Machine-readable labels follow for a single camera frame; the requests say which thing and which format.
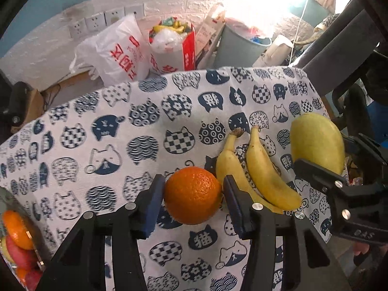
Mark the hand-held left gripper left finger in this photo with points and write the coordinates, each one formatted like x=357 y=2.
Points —
x=153 y=206

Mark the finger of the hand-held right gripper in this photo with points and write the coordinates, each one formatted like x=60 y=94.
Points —
x=360 y=148
x=318 y=172

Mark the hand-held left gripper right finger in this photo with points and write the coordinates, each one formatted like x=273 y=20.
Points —
x=235 y=206

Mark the yellow-green mango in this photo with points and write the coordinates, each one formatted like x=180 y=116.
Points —
x=315 y=139

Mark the large orange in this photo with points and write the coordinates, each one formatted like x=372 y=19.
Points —
x=192 y=195

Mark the orange tangerine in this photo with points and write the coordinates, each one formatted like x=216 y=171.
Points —
x=16 y=230
x=21 y=274

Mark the red apple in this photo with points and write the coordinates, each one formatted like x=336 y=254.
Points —
x=34 y=280
x=21 y=256

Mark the clear glass bowl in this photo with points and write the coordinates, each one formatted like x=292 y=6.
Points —
x=9 y=203

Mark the person's right hand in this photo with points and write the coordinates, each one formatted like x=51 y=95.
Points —
x=359 y=250

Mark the yellow banana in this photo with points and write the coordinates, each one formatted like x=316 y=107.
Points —
x=230 y=166
x=266 y=175

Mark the black chair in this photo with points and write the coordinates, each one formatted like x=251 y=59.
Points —
x=354 y=109

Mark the cat print tablecloth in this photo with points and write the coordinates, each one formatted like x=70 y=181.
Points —
x=91 y=127

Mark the red white paper bag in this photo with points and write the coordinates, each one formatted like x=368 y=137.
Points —
x=169 y=60

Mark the grey bin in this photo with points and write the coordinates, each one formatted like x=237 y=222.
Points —
x=236 y=48

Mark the brown cardboard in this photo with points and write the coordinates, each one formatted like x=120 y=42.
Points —
x=35 y=106

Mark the white plastic bag red print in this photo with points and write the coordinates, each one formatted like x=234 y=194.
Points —
x=121 y=51

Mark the black object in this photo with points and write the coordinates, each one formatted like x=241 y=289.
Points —
x=15 y=103

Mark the white cardboard carton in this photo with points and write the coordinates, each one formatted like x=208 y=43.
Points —
x=206 y=30

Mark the white wall socket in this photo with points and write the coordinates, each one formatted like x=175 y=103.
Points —
x=77 y=28
x=134 y=11
x=114 y=17
x=94 y=22

